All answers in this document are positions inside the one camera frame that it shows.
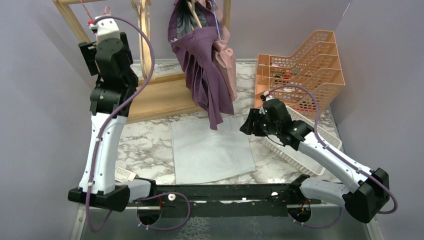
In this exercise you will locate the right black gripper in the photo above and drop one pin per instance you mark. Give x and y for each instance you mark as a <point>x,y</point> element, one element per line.
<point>248,127</point>

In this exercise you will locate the white garment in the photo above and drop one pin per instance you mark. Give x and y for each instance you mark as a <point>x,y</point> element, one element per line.
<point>202,155</point>

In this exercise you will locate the pink pleated skirt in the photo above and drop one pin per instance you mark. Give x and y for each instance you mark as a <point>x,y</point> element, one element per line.
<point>224,56</point>

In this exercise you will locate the purple garment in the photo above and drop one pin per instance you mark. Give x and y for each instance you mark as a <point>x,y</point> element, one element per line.
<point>193,47</point>

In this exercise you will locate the wooden hanger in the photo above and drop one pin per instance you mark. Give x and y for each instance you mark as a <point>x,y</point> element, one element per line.
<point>192,6</point>
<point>144,39</point>

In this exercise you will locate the blue wire hanger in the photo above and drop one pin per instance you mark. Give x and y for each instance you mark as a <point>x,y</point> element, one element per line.
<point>213,9</point>

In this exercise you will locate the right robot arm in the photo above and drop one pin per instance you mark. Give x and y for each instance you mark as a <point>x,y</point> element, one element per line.
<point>362,191</point>

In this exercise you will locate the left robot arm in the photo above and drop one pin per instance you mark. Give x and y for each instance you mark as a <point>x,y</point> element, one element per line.
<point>109,59</point>

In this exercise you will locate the orange plastic file organizer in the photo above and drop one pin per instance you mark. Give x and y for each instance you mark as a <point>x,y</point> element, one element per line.
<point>308,80</point>

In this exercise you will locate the wooden clothes rack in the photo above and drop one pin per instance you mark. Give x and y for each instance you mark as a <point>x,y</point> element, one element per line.
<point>165,95</point>

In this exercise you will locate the small white box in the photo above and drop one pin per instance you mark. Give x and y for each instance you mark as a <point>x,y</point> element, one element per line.
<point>122,175</point>

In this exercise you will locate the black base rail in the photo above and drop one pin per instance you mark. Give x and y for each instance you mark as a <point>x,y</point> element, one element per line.
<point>225,200</point>

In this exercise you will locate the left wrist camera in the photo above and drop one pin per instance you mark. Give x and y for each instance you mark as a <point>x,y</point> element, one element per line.
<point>104,27</point>

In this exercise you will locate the pink wire hanger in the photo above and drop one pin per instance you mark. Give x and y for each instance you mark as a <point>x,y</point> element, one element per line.
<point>92,17</point>

